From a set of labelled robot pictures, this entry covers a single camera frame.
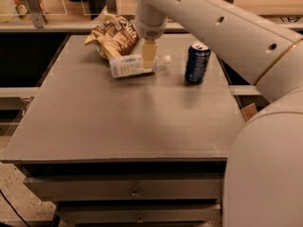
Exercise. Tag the grey drawer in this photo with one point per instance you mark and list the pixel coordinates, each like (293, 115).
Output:
(139, 214)
(126, 187)

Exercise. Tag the blue soda can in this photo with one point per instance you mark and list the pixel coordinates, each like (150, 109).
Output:
(198, 56)

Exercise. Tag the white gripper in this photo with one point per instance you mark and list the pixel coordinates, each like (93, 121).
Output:
(151, 29)

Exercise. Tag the cardboard box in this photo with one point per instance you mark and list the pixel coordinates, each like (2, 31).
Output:
(249, 111)

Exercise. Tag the left metal bracket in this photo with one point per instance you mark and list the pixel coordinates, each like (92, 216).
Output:
(38, 17)

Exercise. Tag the brown chip bag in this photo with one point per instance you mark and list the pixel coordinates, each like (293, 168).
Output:
(114, 36)

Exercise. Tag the blue label plastic bottle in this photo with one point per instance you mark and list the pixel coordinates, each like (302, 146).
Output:
(132, 65)

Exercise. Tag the upper grey drawer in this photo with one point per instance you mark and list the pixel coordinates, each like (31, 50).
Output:
(126, 187)

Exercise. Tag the lower grey drawer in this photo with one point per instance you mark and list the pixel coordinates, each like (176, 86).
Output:
(139, 214)

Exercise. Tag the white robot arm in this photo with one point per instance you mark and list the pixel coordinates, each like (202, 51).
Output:
(263, 184)

